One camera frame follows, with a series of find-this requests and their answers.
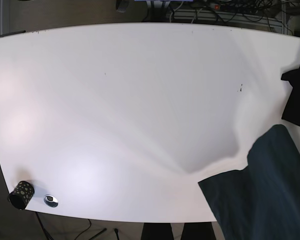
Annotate black gold-dotted cup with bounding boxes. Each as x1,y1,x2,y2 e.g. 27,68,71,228
8,181,35,210

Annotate left table cable grommet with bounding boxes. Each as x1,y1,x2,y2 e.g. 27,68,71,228
43,195,59,208

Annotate black T-shirt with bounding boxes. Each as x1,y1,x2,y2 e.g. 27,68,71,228
281,66,300,127

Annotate dark blue T-shirt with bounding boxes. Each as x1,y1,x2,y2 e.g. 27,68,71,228
199,124,300,240

